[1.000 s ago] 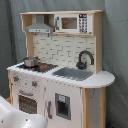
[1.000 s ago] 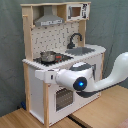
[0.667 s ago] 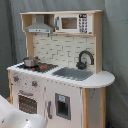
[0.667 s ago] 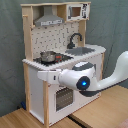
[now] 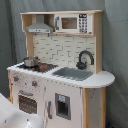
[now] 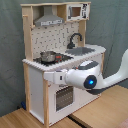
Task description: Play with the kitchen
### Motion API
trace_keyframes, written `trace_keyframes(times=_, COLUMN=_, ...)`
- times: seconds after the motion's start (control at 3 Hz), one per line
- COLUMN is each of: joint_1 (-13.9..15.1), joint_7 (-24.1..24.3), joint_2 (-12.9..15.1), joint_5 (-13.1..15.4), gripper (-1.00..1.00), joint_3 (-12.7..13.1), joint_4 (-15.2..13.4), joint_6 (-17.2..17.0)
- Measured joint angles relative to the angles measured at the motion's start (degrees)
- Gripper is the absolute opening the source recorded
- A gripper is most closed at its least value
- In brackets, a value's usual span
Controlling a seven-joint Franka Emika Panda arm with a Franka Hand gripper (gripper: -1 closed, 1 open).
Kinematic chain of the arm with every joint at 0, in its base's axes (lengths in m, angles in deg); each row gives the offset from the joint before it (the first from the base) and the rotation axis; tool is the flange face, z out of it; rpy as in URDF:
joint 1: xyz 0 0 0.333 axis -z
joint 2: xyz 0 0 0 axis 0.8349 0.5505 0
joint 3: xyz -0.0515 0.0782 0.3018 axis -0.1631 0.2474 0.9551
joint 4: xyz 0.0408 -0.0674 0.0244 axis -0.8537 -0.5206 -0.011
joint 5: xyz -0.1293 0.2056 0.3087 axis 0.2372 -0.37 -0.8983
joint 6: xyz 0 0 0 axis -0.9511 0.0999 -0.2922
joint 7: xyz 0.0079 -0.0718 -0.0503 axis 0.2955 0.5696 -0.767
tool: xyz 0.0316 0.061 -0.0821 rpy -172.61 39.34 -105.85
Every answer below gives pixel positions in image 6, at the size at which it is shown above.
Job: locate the grey range hood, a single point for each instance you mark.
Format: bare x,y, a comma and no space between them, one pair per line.
48,18

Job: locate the toy oven door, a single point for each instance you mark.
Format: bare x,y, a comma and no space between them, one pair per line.
64,97

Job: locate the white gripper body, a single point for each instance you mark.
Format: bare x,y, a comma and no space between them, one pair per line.
56,77

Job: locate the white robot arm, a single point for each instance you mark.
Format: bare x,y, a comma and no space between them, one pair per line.
89,77

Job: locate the black stovetop red burners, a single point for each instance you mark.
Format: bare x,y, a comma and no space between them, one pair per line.
58,59

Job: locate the grey toy sink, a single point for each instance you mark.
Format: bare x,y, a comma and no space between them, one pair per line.
79,51

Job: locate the wooden toy kitchen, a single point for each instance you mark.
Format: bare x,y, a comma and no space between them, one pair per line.
40,93

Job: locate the small metal pot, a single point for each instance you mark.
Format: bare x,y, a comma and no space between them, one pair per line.
48,56

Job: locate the black toy faucet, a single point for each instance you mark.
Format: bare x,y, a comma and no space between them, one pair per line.
72,42

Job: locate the white toy microwave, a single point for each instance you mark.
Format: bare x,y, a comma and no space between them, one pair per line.
78,11

